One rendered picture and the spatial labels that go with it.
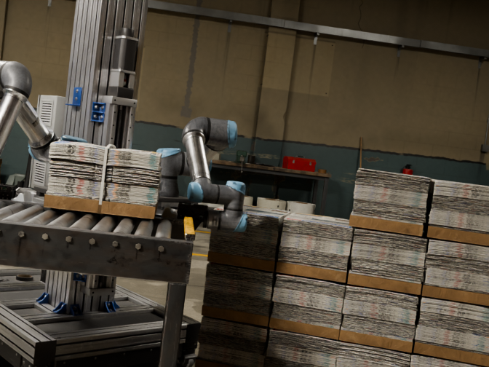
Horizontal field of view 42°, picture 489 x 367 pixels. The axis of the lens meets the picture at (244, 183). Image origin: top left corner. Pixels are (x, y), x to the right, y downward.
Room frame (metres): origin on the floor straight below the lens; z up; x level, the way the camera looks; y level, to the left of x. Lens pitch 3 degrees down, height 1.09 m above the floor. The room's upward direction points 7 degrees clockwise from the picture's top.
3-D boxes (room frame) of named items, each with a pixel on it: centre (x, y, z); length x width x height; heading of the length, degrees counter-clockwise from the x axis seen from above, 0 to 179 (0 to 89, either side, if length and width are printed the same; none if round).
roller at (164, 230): (2.09, 0.24, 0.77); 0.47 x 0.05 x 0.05; 6
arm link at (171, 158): (3.09, 0.38, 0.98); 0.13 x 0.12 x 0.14; 109
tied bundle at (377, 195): (2.69, -0.62, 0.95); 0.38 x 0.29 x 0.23; 167
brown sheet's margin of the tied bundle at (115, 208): (2.34, 0.39, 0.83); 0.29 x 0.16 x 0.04; 6
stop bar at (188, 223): (2.09, 0.16, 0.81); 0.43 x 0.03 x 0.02; 6
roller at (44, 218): (2.05, 0.63, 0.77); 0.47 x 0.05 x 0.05; 6
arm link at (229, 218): (2.47, 0.03, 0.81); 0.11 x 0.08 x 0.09; 96
